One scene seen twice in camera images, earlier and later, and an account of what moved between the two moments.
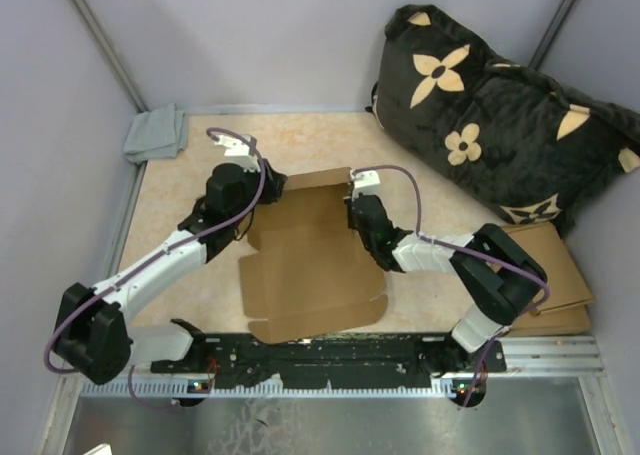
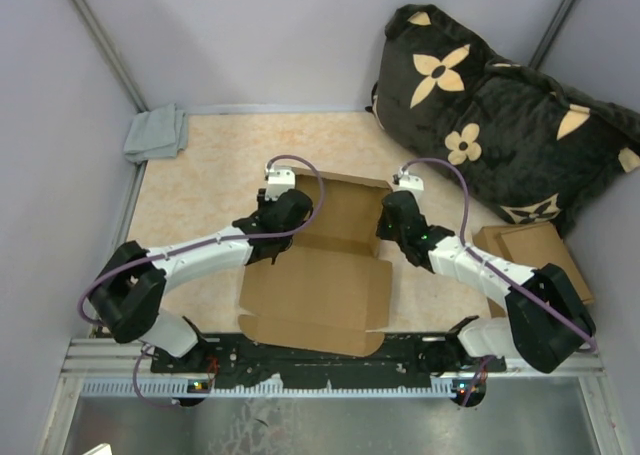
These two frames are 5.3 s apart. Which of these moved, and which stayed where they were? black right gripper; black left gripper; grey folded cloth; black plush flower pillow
Moved: black right gripper; black left gripper
Stayed: grey folded cloth; black plush flower pillow
